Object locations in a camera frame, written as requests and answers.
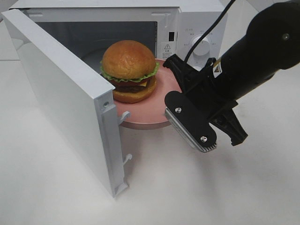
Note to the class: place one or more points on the burger with lettuce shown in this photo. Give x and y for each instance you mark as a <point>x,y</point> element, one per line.
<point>131,68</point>

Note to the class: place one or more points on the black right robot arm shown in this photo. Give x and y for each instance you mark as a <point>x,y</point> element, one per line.
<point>271,43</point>

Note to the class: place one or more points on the upper white microwave knob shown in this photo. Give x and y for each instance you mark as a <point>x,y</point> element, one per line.
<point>203,47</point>

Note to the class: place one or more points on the white microwave oven body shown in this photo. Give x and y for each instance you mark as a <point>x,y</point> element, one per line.
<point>88,27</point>

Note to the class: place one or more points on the pink round plate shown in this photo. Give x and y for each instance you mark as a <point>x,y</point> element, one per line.
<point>150,113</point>

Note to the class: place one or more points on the white microwave door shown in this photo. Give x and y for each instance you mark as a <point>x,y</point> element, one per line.
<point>77,100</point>

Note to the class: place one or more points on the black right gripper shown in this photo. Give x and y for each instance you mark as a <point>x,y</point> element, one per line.
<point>198,88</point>

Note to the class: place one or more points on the white warning label sticker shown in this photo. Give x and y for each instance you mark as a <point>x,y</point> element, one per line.
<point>167,50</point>

